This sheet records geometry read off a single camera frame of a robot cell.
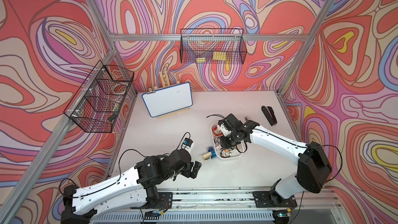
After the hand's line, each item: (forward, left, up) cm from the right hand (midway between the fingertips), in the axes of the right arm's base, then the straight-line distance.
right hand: (224, 149), depth 82 cm
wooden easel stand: (+29, +31, -5) cm, 43 cm away
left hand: (-10, +15, +8) cm, 20 cm away
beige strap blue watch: (-2, +10, -5) cm, 11 cm away
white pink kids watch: (0, +4, +8) cm, 9 cm away
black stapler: (+27, -35, -6) cm, 44 cm away
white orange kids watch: (-1, -1, -4) cm, 4 cm away
